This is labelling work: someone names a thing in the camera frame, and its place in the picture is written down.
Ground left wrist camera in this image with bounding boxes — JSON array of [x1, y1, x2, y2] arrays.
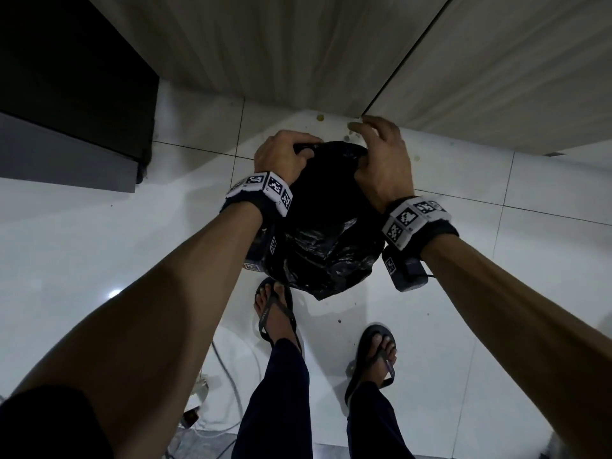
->
[[243, 223, 279, 273]]

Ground grey cabinet base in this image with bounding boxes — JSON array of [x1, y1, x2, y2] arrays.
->
[[0, 112, 145, 194]]

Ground wristband with marker tags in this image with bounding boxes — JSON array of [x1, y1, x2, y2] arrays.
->
[[381, 196, 460, 259], [220, 171, 294, 226]]

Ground black plastic garbage bag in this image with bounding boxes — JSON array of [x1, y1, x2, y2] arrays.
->
[[260, 141, 386, 302]]

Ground person's right forearm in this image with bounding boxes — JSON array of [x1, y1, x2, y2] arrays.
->
[[420, 233, 612, 459]]

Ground person's right hand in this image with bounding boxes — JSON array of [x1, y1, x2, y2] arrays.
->
[[347, 115, 416, 214]]

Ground left wristband with marker tags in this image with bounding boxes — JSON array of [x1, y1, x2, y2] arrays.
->
[[220, 171, 294, 226]]

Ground person's right trouser leg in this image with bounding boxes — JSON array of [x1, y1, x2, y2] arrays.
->
[[346, 380, 415, 459]]

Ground white power plug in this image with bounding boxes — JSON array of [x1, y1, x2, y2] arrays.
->
[[181, 372, 210, 430]]

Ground black cabinet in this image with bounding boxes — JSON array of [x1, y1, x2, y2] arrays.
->
[[0, 0, 160, 185]]

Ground person's left black sandal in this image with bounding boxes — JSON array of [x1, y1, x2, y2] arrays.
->
[[253, 276, 303, 355]]

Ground wide wooden cabinet door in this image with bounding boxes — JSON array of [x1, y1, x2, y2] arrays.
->
[[85, 0, 453, 118]]

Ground person's black sandal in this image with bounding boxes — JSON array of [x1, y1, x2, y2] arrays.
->
[[344, 323, 398, 408], [253, 276, 303, 355]]

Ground person's left forearm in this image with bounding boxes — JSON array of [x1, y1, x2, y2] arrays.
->
[[10, 201, 265, 459]]

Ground person's left hand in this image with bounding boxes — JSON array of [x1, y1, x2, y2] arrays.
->
[[253, 130, 324, 186]]

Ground person's black sleeve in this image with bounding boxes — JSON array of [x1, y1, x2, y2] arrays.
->
[[0, 386, 114, 459]]

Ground right wristband with marker tags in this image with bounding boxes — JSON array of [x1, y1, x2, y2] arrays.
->
[[381, 196, 460, 259]]

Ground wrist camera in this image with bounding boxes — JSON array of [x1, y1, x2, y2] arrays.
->
[[243, 223, 279, 273], [382, 245, 430, 293]]

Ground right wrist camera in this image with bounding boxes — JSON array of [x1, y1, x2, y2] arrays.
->
[[382, 245, 430, 293]]

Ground person's left trouser leg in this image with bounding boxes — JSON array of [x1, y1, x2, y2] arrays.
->
[[231, 338, 314, 459]]

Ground person's right black sandal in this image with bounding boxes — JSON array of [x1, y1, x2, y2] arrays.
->
[[344, 323, 398, 408]]

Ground person's trouser leg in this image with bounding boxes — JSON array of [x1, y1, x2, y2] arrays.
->
[[231, 338, 314, 459], [346, 380, 415, 459]]

